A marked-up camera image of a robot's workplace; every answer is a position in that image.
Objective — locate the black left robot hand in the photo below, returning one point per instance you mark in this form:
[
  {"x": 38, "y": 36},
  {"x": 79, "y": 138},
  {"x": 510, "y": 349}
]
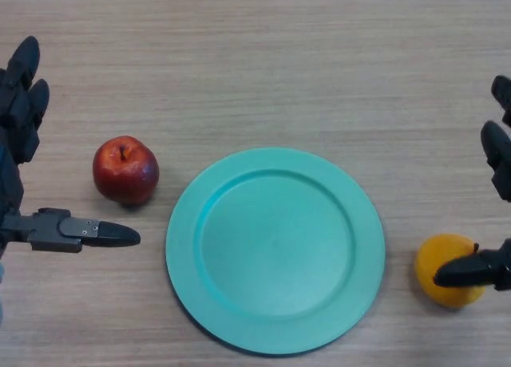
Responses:
[{"x": 52, "y": 231}]

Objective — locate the yellow pear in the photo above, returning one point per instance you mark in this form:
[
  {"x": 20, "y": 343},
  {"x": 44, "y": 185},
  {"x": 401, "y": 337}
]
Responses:
[{"x": 437, "y": 251}]

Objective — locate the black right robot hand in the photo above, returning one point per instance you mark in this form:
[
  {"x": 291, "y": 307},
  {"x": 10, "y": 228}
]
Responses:
[{"x": 467, "y": 271}]

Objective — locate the teal round plate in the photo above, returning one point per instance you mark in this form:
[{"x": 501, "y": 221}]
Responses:
[{"x": 275, "y": 251}]

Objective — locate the red apple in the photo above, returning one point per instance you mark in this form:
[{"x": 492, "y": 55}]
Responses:
[{"x": 125, "y": 171}]

